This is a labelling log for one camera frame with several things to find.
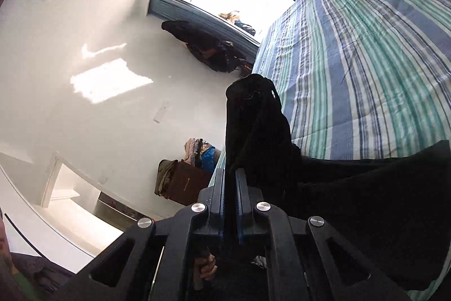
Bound black cable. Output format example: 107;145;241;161
0;208;48;260

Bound mixed clothes pile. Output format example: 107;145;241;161
183;138;212;168

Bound white wall switch panel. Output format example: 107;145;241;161
153;99;170;124

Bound brown nightstand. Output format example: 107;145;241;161
165;160;214;207

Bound blue plastic bag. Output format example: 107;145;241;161
202;146;218;171

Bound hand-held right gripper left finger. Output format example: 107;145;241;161
49;169;226;301

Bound black pants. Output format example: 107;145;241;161
224;73;451;293

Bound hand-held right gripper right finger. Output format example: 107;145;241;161
235;169;414;301

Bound balcony clothes pile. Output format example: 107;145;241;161
218;10;257;36

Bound narrow blue curtain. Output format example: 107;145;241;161
148;0;262;57

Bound striped bed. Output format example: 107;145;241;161
208;0;451;301

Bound dark hanging coats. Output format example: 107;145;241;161
161;20;248;73

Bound person's right hand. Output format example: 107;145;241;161
193;250;218;282

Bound olive cloth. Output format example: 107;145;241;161
154;159;179;198

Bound wooden coat stand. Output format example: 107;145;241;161
238;61;255;78

